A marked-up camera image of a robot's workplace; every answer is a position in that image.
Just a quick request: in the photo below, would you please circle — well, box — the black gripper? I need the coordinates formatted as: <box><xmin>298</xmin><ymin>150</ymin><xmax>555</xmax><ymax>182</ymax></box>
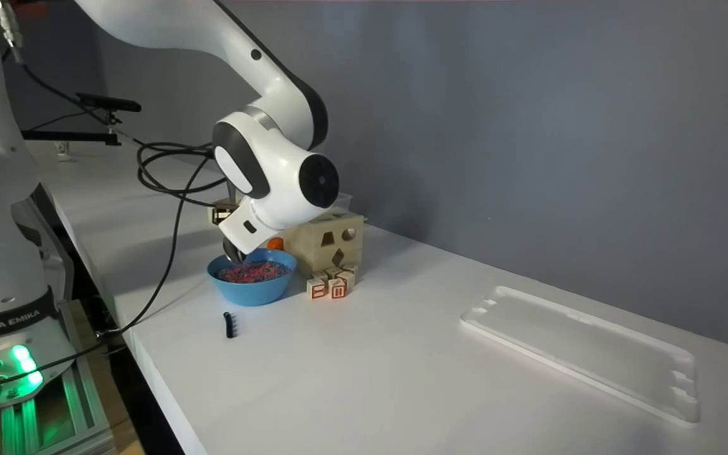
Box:
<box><xmin>220</xmin><ymin>233</ymin><xmax>258</xmax><ymax>262</ymax></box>

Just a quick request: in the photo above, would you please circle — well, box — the blue plastic bowl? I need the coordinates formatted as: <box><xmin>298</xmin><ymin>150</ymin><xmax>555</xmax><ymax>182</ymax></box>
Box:
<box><xmin>205</xmin><ymin>251</ymin><xmax>301</xmax><ymax>308</ymax></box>

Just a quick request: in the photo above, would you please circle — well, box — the open wooden box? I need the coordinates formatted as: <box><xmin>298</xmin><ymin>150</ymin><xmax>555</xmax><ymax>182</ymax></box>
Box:
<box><xmin>208</xmin><ymin>199</ymin><xmax>239</xmax><ymax>227</ymax></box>

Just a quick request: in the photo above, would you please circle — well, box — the wooden letter block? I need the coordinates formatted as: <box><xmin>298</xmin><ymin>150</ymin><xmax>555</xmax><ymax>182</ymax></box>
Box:
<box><xmin>303</xmin><ymin>274</ymin><xmax>333</xmax><ymax>303</ymax></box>
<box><xmin>326</xmin><ymin>271</ymin><xmax>352</xmax><ymax>300</ymax></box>

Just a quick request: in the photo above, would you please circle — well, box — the wooden shape sorter cube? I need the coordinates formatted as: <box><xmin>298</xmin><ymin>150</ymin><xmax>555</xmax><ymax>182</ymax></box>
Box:
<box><xmin>287</xmin><ymin>211</ymin><xmax>368</xmax><ymax>275</ymax></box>

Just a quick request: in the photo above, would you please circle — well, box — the black background stand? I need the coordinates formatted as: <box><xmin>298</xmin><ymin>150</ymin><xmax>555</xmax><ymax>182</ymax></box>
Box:
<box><xmin>20</xmin><ymin>91</ymin><xmax>145</xmax><ymax>147</ymax></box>

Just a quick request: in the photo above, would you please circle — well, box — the metal robot mounting stand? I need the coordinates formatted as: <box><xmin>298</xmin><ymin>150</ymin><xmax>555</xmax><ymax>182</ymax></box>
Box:
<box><xmin>0</xmin><ymin>361</ymin><xmax>116</xmax><ymax>455</ymax></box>

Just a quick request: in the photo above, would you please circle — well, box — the clear plastic lid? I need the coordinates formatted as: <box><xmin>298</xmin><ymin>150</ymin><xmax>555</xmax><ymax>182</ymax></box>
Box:
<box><xmin>460</xmin><ymin>283</ymin><xmax>703</xmax><ymax>427</ymax></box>

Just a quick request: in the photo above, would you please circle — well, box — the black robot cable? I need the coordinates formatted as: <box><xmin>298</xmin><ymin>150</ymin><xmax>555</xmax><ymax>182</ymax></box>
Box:
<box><xmin>0</xmin><ymin>34</ymin><xmax>234</xmax><ymax>390</ymax></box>

